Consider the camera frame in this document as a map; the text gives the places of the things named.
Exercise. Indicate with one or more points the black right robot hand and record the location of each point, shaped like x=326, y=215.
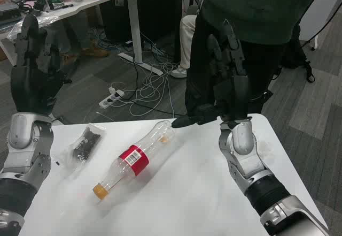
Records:
x=235, y=94

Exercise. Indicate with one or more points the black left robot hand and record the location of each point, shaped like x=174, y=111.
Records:
x=34, y=86

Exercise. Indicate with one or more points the clear bag of dark snack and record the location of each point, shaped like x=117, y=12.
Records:
x=85, y=142

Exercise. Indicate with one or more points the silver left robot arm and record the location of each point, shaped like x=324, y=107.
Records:
x=24, y=145

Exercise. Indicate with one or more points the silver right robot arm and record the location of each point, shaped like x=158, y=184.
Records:
x=248, y=161

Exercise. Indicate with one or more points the seated person with brown shoes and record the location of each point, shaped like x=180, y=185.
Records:
x=91, y=50

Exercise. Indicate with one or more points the crumpled clear plastic bag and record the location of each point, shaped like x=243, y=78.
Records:
x=45, y=19

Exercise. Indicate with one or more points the white power strip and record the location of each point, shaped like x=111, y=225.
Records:
x=108, y=100

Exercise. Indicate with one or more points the seated person in beige trousers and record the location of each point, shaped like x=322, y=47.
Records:
x=187, y=35

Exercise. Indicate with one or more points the person in green sweater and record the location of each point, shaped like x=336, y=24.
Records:
x=256, y=11

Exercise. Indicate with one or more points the black marker pen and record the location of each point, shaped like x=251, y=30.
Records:
x=65, y=6

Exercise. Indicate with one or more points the black power brick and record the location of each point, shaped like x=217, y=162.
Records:
x=128, y=43

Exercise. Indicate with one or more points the black cabinet under desk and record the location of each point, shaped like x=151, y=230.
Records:
x=157, y=14

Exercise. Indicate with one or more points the white standing desk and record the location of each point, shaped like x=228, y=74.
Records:
x=107, y=0

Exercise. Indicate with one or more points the clear bottle with red label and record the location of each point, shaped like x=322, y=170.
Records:
x=133, y=158

